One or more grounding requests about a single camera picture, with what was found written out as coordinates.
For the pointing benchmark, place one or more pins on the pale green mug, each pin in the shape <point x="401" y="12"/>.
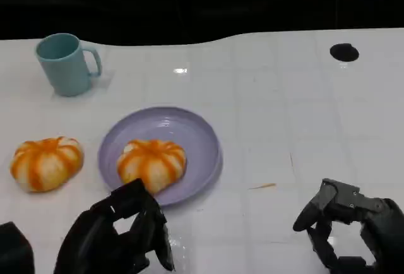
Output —
<point x="64" y="72"/>

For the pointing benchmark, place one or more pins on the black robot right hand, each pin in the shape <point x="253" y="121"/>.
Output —
<point x="382" y="220"/>

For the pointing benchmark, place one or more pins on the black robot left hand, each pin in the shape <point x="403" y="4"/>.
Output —
<point x="101" y="239"/>

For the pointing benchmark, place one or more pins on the orange and white bread roll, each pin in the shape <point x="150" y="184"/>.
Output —
<point x="151" y="163"/>
<point x="44" y="166"/>

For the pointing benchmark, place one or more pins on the black round table grommet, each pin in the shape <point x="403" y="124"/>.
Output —
<point x="344" y="52"/>

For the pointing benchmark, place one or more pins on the thin wooden stick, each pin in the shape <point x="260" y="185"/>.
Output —
<point x="262" y="186"/>

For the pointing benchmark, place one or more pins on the lilac plate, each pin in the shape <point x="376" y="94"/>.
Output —
<point x="202" y="147"/>

